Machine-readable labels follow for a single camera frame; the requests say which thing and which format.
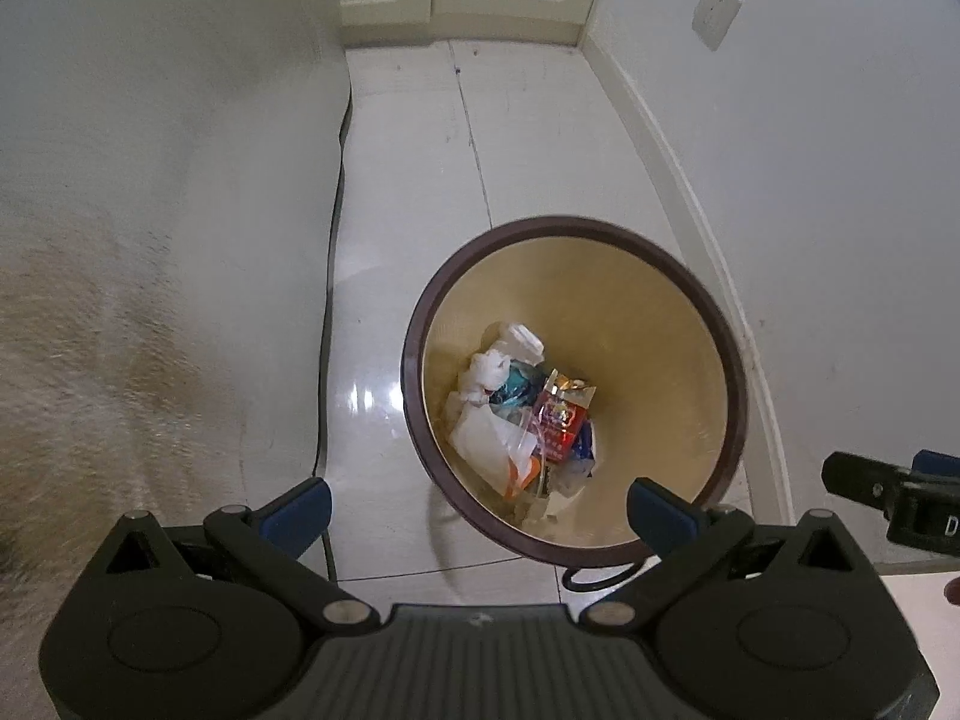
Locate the white plastic bag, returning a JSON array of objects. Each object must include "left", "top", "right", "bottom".
[{"left": 448, "top": 390, "right": 541, "bottom": 500}]

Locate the white plastic cap piece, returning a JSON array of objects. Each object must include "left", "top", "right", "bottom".
[{"left": 487, "top": 321, "right": 546, "bottom": 361}]

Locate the beige trash bin brown rim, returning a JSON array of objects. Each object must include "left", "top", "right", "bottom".
[{"left": 401, "top": 215, "right": 749, "bottom": 593}]

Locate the black floor cable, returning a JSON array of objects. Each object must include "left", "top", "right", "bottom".
[{"left": 315, "top": 79, "right": 355, "bottom": 582}]

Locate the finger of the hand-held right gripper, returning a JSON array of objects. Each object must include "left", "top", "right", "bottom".
[
  {"left": 822, "top": 451, "right": 913, "bottom": 520},
  {"left": 913, "top": 449, "right": 960, "bottom": 479}
]

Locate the teal crumpled wrapper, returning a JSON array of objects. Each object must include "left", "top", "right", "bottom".
[{"left": 495, "top": 361, "right": 548, "bottom": 410}]

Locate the crumpled white tissue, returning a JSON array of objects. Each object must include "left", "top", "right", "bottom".
[{"left": 459, "top": 341, "right": 512, "bottom": 406}]

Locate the white single wall socket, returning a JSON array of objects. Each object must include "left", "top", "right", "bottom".
[{"left": 690, "top": 0, "right": 743, "bottom": 52}]

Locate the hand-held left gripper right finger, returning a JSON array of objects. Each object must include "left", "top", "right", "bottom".
[{"left": 580, "top": 475, "right": 865, "bottom": 638}]

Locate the red snack packet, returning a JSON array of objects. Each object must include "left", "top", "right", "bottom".
[{"left": 536, "top": 369, "right": 599, "bottom": 464}]

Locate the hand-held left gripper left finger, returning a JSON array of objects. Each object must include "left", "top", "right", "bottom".
[{"left": 94, "top": 476, "right": 381, "bottom": 638}]

